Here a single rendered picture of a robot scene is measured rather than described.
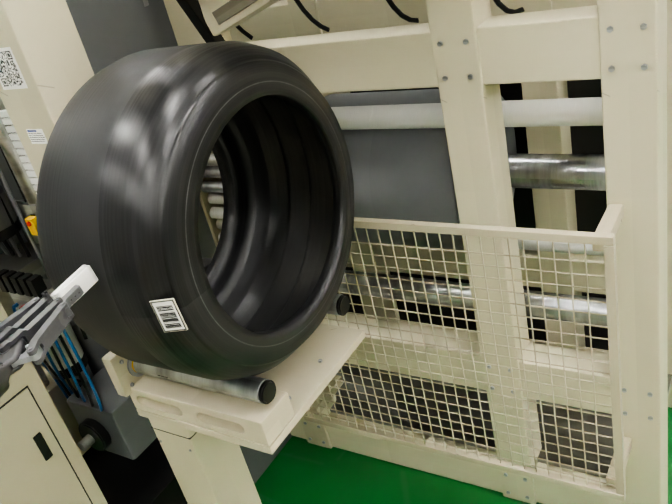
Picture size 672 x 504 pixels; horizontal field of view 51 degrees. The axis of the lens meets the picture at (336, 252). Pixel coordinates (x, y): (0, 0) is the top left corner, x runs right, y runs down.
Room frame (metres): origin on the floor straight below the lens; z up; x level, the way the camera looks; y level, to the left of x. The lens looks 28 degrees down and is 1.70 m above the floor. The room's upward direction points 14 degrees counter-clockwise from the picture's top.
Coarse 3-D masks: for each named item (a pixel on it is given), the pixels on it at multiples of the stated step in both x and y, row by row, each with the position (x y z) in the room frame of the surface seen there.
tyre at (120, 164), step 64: (128, 64) 1.22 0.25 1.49; (192, 64) 1.13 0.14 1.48; (256, 64) 1.18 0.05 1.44; (64, 128) 1.13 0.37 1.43; (128, 128) 1.04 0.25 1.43; (192, 128) 1.04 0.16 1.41; (256, 128) 1.50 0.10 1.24; (320, 128) 1.29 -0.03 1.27; (64, 192) 1.05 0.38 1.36; (128, 192) 0.98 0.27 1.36; (192, 192) 1.00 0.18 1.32; (256, 192) 1.50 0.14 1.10; (320, 192) 1.41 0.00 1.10; (64, 256) 1.03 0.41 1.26; (128, 256) 0.95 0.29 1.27; (192, 256) 0.96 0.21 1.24; (256, 256) 1.43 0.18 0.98; (320, 256) 1.34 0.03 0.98; (128, 320) 0.96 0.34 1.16; (192, 320) 0.94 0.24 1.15; (256, 320) 1.27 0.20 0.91; (320, 320) 1.17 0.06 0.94
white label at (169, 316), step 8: (152, 304) 0.93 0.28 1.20; (160, 304) 0.92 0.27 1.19; (168, 304) 0.92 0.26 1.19; (176, 304) 0.92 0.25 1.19; (160, 312) 0.93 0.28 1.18; (168, 312) 0.92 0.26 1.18; (176, 312) 0.92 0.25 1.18; (160, 320) 0.93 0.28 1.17; (168, 320) 0.93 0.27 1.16; (176, 320) 0.92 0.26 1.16; (168, 328) 0.93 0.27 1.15; (176, 328) 0.92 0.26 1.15; (184, 328) 0.92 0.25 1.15
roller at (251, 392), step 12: (144, 372) 1.21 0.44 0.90; (156, 372) 1.19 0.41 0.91; (168, 372) 1.17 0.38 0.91; (192, 384) 1.13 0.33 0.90; (204, 384) 1.11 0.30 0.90; (216, 384) 1.09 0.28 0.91; (228, 384) 1.07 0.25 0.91; (240, 384) 1.06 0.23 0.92; (252, 384) 1.05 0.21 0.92; (264, 384) 1.04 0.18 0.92; (240, 396) 1.05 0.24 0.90; (252, 396) 1.03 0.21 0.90; (264, 396) 1.03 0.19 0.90
